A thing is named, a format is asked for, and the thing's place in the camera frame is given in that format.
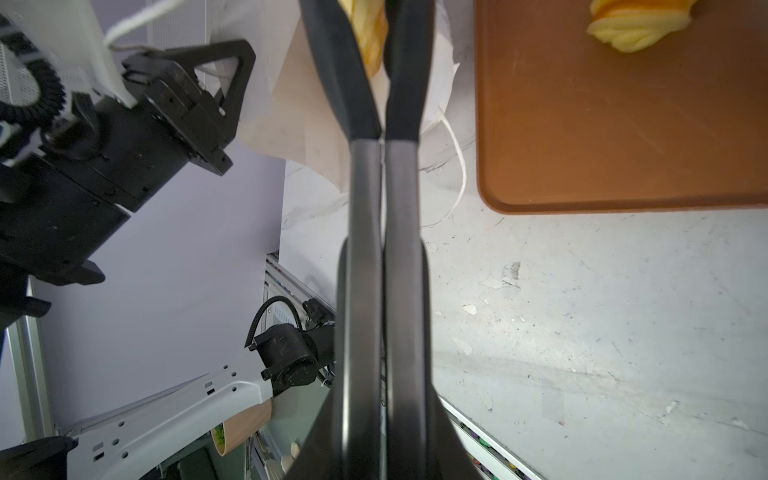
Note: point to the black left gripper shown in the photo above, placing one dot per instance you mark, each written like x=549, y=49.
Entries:
x=69, y=184

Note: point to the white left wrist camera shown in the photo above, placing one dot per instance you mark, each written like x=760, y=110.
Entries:
x=47, y=38

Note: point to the cartoon animal paper gift bag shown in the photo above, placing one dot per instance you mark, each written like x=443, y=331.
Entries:
x=285, y=112

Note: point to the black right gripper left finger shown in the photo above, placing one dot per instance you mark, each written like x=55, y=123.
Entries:
x=340, y=69

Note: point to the brown rectangular tray mat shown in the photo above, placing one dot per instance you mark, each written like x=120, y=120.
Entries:
x=567, y=124

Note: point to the orange ring doughnut fake bread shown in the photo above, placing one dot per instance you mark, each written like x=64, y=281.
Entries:
x=370, y=26

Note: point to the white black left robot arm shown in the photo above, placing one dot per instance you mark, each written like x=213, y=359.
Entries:
x=284, y=356

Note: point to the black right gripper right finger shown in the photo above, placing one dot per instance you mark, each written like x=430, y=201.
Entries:
x=422, y=443

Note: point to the yellow ridged fake bread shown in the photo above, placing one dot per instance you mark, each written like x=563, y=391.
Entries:
x=634, y=25

